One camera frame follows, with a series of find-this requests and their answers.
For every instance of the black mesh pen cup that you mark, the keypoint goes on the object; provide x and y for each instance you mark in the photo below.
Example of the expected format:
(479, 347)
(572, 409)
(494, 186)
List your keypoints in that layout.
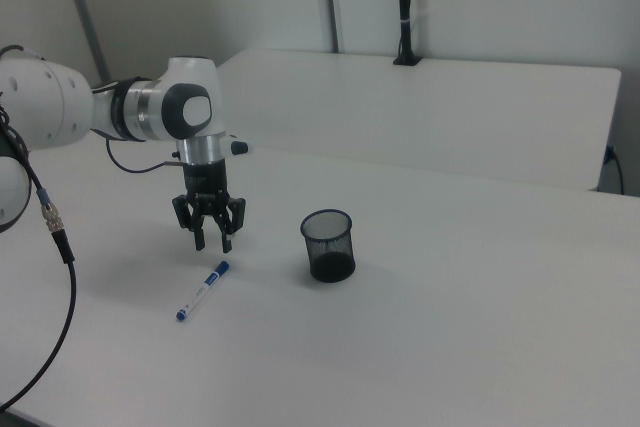
(332, 267)

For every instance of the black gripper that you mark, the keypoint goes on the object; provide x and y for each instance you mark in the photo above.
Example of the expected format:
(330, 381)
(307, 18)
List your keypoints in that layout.
(205, 179)

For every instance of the blue white marker pen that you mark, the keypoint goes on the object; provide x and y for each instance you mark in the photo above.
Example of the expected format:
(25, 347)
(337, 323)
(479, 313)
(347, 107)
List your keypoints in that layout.
(202, 292)

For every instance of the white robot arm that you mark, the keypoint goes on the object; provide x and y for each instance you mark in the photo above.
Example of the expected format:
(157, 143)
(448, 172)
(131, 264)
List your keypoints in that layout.
(50, 102)

